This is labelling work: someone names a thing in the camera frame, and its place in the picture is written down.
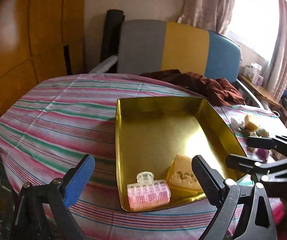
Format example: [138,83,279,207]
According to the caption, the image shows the dark red cloth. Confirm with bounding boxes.
[141,69,246,106]

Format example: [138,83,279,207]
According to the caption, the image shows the tan sponge block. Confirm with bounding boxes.
[244,115,259,133]

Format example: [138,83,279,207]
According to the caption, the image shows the pink hair roller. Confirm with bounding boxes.
[127,171,171,212]

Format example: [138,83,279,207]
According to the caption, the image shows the yellow sponge with holes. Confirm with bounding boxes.
[166,154,203,192]

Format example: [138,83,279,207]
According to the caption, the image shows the pink patterned curtain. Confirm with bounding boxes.
[178,0,287,100]

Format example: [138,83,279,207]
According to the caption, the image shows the wooden side shelf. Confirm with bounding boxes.
[238,75,281,109]

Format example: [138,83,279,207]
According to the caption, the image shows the wooden wardrobe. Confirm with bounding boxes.
[0,0,86,117]

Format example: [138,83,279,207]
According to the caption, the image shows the gold metal tray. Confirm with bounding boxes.
[115,96,245,212]

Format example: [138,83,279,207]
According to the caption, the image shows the white box on shelf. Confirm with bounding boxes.
[243,63,262,85]

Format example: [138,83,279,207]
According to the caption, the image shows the black rolled mat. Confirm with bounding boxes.
[100,9,125,62]

